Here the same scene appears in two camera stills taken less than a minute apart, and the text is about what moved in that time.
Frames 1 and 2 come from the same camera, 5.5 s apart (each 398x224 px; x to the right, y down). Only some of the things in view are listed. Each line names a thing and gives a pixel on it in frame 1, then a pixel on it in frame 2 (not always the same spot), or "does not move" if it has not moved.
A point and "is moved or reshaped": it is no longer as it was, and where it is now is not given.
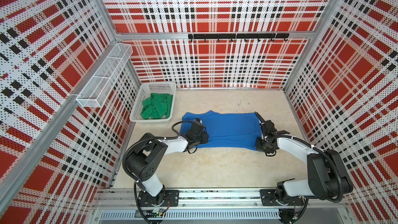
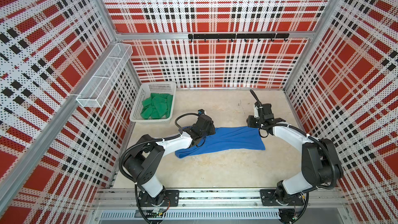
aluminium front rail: (126, 198) does not move
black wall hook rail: (239, 36) does not move
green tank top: (157, 106) does not move
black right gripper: (258, 147) -> (250, 121)
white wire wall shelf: (95, 92) does not move
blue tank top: (238, 130) is moved or reshaped
